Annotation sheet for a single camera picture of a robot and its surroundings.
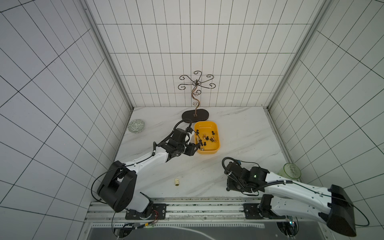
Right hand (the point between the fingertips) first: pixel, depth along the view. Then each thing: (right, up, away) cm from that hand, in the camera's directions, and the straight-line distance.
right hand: (225, 183), depth 78 cm
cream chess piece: (-26, -1, +3) cm, 27 cm away
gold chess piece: (-10, +22, +22) cm, 33 cm away
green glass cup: (+42, +3, +11) cm, 44 cm away
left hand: (-18, +16, +8) cm, 26 cm away
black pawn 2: (-15, +26, +26) cm, 39 cm away
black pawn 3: (-3, +25, +25) cm, 35 cm away
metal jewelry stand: (-16, +38, +35) cm, 54 cm away
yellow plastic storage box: (-8, +24, +25) cm, 36 cm away
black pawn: (-8, +21, +22) cm, 31 cm away
